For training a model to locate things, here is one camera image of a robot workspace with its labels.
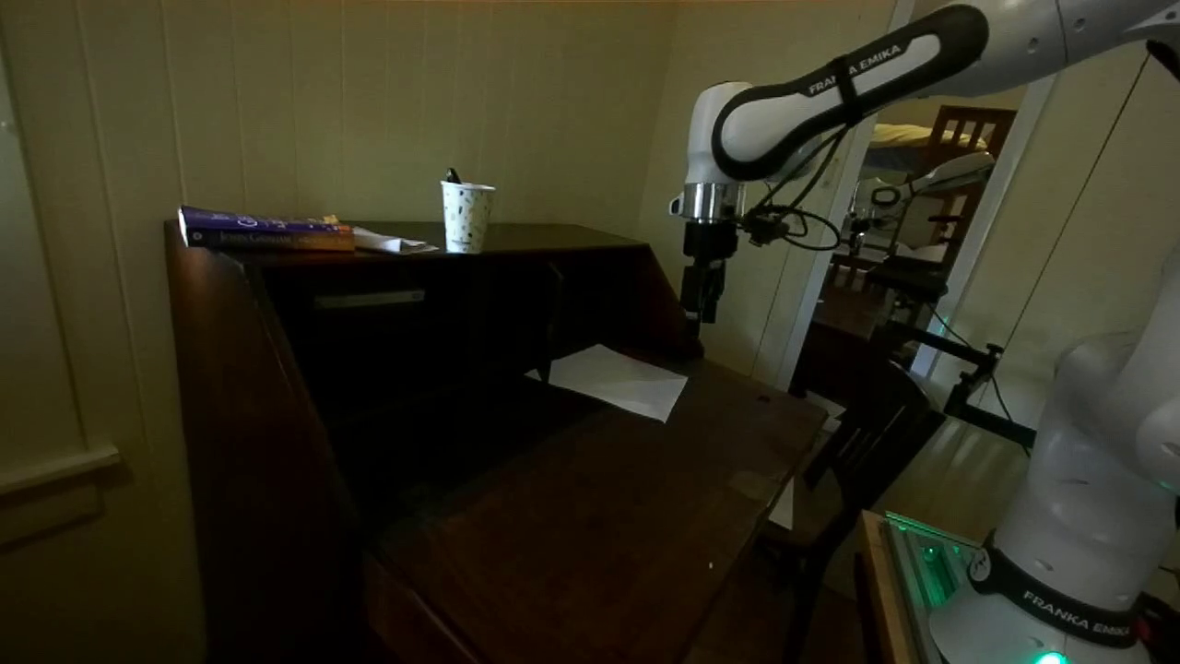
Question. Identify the dark wooden secretary desk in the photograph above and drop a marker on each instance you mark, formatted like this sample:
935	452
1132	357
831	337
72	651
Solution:
553	529

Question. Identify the black camera stand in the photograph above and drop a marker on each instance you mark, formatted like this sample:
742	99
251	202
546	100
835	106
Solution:
960	362

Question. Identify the light wooden robot table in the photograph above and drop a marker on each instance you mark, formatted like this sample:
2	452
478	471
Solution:
885	591

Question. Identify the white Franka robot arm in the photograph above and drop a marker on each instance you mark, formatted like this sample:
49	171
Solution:
1106	492

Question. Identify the purple book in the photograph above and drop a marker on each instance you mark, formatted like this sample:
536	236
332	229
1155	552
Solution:
258	229

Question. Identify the white paper sheet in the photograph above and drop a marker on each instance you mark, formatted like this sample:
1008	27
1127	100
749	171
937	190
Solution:
622	383

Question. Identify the dark wooden chair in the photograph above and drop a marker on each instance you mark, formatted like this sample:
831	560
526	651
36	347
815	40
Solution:
859	454

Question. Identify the dark wooden cabinet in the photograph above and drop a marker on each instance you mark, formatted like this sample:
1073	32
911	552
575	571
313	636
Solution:
980	134

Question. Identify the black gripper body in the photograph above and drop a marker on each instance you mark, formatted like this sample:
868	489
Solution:
710	263

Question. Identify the small white paper stack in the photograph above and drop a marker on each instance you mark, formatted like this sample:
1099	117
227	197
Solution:
393	243

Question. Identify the dark pen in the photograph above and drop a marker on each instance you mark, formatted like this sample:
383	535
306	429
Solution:
450	176

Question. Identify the white speckled paper cup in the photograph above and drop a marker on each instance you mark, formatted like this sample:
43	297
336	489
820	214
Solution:
466	219

